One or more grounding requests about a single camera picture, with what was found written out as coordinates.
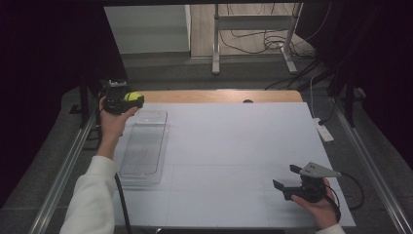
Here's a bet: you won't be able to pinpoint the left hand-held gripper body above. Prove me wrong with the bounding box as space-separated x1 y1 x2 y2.
100 79 131 115

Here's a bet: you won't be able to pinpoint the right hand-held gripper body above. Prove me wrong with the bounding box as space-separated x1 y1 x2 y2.
282 161 342 203

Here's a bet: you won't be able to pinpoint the yellow tennis ball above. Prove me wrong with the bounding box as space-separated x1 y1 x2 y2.
124 91 143 102

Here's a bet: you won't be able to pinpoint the clear plastic tray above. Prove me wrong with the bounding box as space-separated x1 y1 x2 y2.
118 109 169 186

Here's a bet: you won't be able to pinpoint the person's right hand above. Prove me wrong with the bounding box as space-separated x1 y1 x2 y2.
290 188 340 231

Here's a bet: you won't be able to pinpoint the person's left hand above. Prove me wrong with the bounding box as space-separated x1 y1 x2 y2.
96 98 139 160

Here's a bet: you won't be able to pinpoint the white power strip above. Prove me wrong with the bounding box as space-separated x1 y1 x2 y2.
312 117 335 143

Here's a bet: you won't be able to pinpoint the white cabinet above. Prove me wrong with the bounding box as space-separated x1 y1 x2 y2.
103 4 192 56

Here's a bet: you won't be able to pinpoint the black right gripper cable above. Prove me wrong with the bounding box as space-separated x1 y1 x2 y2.
324 172 365 212

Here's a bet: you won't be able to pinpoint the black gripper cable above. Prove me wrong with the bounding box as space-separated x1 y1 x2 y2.
114 173 133 234
324 172 365 212

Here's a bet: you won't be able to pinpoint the aluminium rail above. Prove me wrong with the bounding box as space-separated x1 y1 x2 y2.
28 113 98 234
332 97 413 234

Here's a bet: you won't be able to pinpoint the black power strip cable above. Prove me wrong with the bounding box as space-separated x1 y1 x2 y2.
319 100 337 126

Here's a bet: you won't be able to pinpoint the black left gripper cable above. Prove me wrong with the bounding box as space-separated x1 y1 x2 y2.
114 173 133 234

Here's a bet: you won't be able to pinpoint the tangled black floor cables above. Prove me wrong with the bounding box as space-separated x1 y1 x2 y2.
218 3 315 61

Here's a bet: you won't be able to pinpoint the white metal desk frame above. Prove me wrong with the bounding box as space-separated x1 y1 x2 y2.
211 3 304 76

